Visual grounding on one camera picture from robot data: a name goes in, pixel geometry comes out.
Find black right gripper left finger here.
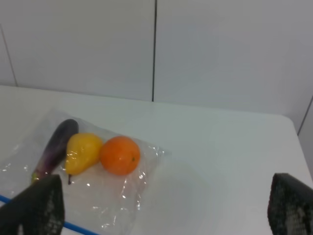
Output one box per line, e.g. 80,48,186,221
0,175,65,235

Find yellow pear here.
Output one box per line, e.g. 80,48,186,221
65,133,103,185

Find purple eggplant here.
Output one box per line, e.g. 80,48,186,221
31,119,79,183

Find orange fruit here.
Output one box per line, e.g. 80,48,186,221
99,136,141,176

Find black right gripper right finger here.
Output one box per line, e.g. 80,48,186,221
267,173,313,235

